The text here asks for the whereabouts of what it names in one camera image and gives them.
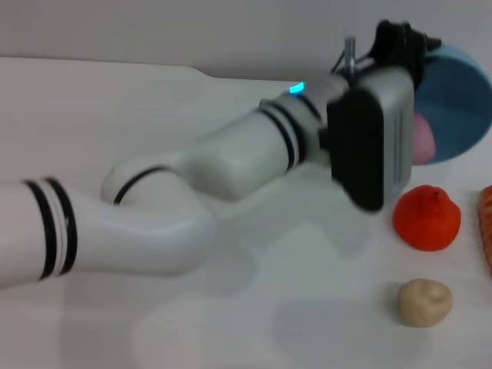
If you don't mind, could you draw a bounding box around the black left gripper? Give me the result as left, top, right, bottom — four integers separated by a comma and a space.
367, 18, 442, 88

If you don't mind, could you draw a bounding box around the blue bowl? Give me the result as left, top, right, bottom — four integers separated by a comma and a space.
412, 43, 492, 166

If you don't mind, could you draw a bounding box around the pink peach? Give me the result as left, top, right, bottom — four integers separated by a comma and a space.
412, 111, 438, 165

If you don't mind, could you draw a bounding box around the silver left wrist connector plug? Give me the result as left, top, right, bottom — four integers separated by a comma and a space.
343, 35, 357, 75

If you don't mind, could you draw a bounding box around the orange red fruit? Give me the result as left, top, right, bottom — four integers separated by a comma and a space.
392, 184, 462, 253

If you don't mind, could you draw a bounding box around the orange striped food piece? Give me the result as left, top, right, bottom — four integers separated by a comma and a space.
476, 184, 492, 278

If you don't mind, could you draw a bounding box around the beige potato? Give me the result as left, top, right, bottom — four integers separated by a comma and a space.
397, 278, 454, 329

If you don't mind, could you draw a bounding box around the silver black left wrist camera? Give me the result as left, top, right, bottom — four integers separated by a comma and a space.
317, 66, 417, 212

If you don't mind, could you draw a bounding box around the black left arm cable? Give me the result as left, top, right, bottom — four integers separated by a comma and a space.
112, 165, 167, 205

